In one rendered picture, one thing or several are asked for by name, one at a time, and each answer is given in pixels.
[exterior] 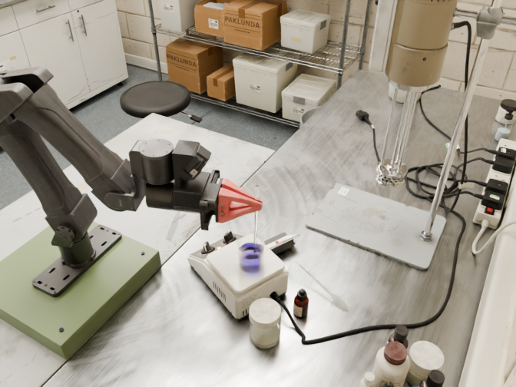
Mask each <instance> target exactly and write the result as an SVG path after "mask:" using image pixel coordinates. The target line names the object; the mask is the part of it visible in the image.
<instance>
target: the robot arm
mask: <svg viewBox="0 0 516 387"><path fill-rule="evenodd" d="M53 77H54V75H53V74H52V73H51V72H50V71H49V70H48V69H47V68H45V67H42V66H38V67H33V68H22V69H16V70H10V71H0V146H1V147H2V149H3V150H4V151H5V152H6V153H7V155H8V156H9V157H10V158H11V159H12V161H13V162H14V164H15V165H16V167H17V168H18V169H19V170H20V172H21V174H22V175H23V176H24V178H25V179H26V180H27V181H28V183H29V185H30V186H31V188H32V189H33V191H34V192H35V194H36V195H37V197H38V199H39V201H40V203H41V206H42V209H43V211H44V212H45V214H46V215H47V216H46V217H45V220H46V221H47V223H48V224H49V226H50V227H51V228H52V229H53V231H54V232H55V234H54V236H53V238H52V241H51V245H52V246H58V248H59V250H60V253H61V256H60V257H59V258H58V259H57V260H56V261H54V262H53V264H51V265H50V266H49V267H48V268H47V269H45V270H44V271H43V272H42V273H40V274H39V275H38V276H37V277H35V278H34V279H33V280H32V282H31V283H32V285H33V287H34V288H36V289H38V290H40V291H42V292H43V293H46V294H48V295H49V296H52V297H58V296H60V295H61V294H62V293H63V292H64V291H65V290H66V289H67V288H68V287H69V286H70V285H71V284H73V283H74V282H75V281H76V280H77V279H78V278H79V277H80V276H82V275H83V274H84V273H85V272H86V271H87V270H88V269H89V268H90V267H92V266H93V265H94V264H95V263H96V262H97V261H98V260H99V259H100V258H102V256H103V255H104V254H105V253H106V252H107V251H109V250H110V249H111V248H112V247H113V246H114V245H115V244H116V243H117V242H118V241H120V240H121V238H122V235H121V232H119V231H116V230H113V229H111V228H109V227H106V226H104V225H97V226H96V227H95V228H94V229H93V230H92V231H90V232H89V233H88V228H89V227H90V225H91V224H92V223H93V221H94V219H95V218H96V216H97V215H98V210H97V208H96V206H95V205H94V203H93V202H92V200H91V198H90V197H89V196H88V194H87V193H81V191H80V190H79V189H78V188H77V187H76V186H75V185H74V184H73V183H72V182H71V181H70V180H69V179H68V178H67V176H66V175H65V173H64V172H63V170H62V169H61V168H60V166H59V164H58V162H57V161H56V160H55V158H54V157H53V155H52V154H51V152H50V150H49V149H48V147H47V146H46V144H45V142H44V141H43V140H42V138H41V137H43V138H44V139H45V140H46V141H47V142H48V143H49V144H50V145H52V146H53V147H54V148H55V149H56V150H57V151H58V152H59V153H60V154H61V155H62V156H63V157H64V158H65V159H66V160H68V161H69V162H70V163H71V165H72V166H73V167H74V168H75V169H76V170H77V171H78V173H79V174H80V175H81V176H82V177H83V178H84V181H85V183H86V184H87V185H88V186H89V187H90V188H91V189H92V191H91V192H92V193H93V195H95V196H96V198H98V199H99V200H100V201H101V202H102V203H103V204H104V205H105V206H106V207H107V208H109V209H111V210H113V211H117V212H124V211H126V210H129V211H134V212H136V211H137V209H138V207H139V206H140V205H141V202H142V200H143V199H144V197H146V205H147V207H149V208H155V209H162V210H173V211H180V212H187V213H198V214H199V215H200V228H201V230H207V231H208V230H209V225H210V221H211V218H212V216H213V215H215V222H216V223H226V222H227V221H230V220H233V219H235V218H237V217H241V216H243V215H246V214H248V213H253V212H257V211H259V210H262V206H263V202H262V200H260V199H259V202H258V201H255V197H254V196H253V195H251V194H250V193H247V192H246V191H245V190H243V189H242V188H240V187H239V186H237V185H236V184H235V183H234V182H232V181H231V180H229V179H227V178H220V170H215V169H212V171H211V173H210V172H204V171H202V169H203V168H204V167H205V165H206V164H207V161H208V160H209V159H210V156H211V154H212V153H211V152H210V151H208V149H206V148H205V147H203V146H202V145H200V143H199V142H198V141H185V140H179V141H178V142H177V145H176V147H175V148H174V146H173V144H172V143H171V142H170V141H168V140H164V139H151V140H148V141H143V140H137V141H136V143H135V144H134V146H133V147H132V148H131V150H130V151H129V153H128V155H129V160H130V161H129V160H128V159H127V158H124V159H122V158H121V157H120V156H119V155H118V154H116V153H115V152H113V151H112V150H110V149H109V148H107V147H106V146H105V145H104V144H102V143H101V142H100V141H99V140H98V139H97V138H96V137H95V136H94V135H93V134H92V133H91V132H90V131H89V130H88V129H87V128H86V127H85V126H84V125H83V124H82V123H81V122H80V121H79V120H78V119H77V118H76V117H75V116H74V115H73V114H72V113H71V112H70V111H69V110H68V109H67V107H66V106H65V105H64V104H63V102H62V101H61V100H60V98H59V97H58V96H57V93H56V92H55V90H54V89H53V88H52V87H51V86H50V85H49V84H48V82H49V81H50V80H51V79H52V78H53ZM40 135H41V136H40ZM218 179H220V181H219V183H218V184H217V180H218ZM232 201H233V202H236V203H233V202H232Z"/></svg>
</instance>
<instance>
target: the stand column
mask: <svg viewBox="0 0 516 387"><path fill-rule="evenodd" d="M501 2H502V0H492V2H491V7H492V8H500V6H501ZM489 41H490V39H488V40H487V39H483V38H481V40H480V43H479V46H478V50H477V54H476V56H475V61H474V64H473V67H472V70H471V74H470V77H469V80H468V84H467V88H466V90H465V95H464V97H463V101H462V103H461V108H460V111H459V114H458V119H457V121H456V124H455V129H454V132H453V135H452V137H451V142H450V145H449V148H448V153H447V155H446V158H445V162H444V166H443V168H442V173H441V176H440V179H439V182H438V186H437V189H436V192H435V196H434V200H433V202H432V207H431V209H430V213H429V215H428V220H427V223H426V226H425V230H423V231H422V233H421V234H420V238H421V240H424V241H426V242H428V241H431V240H432V233H431V231H432V227H433V224H434V221H435V217H436V214H437V211H438V207H439V204H440V201H441V198H442V194H443V191H444V189H445V184H446V181H447V179H448V174H449V171H450V169H451V166H452V161H453V159H454V156H455V152H456V149H457V146H458V142H459V139H460V136H461V132H462V129H463V127H464V123H465V119H466V116H467V113H468V109H469V106H470V103H471V99H472V96H473V94H474V91H475V86H476V84H477V81H478V76H479V74H480V71H481V66H482V64H483V61H484V59H485V54H486V51H487V49H488V44H489Z"/></svg>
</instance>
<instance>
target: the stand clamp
mask: <svg viewBox="0 0 516 387"><path fill-rule="evenodd" d="M455 16H456V17H462V18H471V19H475V21H476V22H477V23H476V30H477V36H478V37H479V38H483V39H487V40H488V39H492V38H493V36H494V34H495V29H496V28H497V26H498V25H500V24H506V25H516V17H511V16H506V15H503V8H502V7H501V6H500V8H492V7H491V6H489V7H488V8H483V9H481V10H479V11H478V12H476V11H470V10H464V9H460V8H455V10H454V13H453V17H455Z"/></svg>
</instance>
